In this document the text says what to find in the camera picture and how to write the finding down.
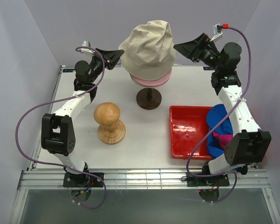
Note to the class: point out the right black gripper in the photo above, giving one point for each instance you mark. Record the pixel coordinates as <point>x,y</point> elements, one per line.
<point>194,48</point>

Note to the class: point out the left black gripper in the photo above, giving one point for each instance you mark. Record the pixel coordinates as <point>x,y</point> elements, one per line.
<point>110,57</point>

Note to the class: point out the beige bucket hat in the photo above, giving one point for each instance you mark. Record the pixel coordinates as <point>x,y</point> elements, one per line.
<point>148,50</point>

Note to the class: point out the pink bucket hat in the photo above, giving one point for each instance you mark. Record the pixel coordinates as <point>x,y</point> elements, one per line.
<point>152,83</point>

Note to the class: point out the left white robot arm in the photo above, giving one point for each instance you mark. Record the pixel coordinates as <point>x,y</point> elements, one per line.
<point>58,136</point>

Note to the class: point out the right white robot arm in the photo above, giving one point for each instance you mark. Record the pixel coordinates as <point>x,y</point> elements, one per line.
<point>249,143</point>

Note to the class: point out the cream mannequin head stand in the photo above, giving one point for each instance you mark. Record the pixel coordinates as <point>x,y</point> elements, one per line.
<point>148,98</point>

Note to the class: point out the light wooden hat stand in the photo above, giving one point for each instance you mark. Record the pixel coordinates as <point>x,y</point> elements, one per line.
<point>111,129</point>

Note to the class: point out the red plastic tray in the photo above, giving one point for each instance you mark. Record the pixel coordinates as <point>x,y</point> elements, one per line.
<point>188,125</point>

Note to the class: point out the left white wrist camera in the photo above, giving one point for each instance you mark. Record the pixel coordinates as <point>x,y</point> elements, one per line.
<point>86,46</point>

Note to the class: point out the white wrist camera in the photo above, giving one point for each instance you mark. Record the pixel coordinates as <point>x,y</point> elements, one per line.
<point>218,31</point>
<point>86,46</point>

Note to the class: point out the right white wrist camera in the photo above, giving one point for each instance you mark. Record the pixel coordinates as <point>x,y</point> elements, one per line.
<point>218,31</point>

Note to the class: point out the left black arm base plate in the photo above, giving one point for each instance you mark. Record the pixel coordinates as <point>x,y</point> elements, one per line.
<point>81,180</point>

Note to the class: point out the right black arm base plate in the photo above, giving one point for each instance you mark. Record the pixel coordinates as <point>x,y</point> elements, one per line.
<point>191,181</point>

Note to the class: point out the aluminium front rail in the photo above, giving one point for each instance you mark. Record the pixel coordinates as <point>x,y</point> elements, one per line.
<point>121,179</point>

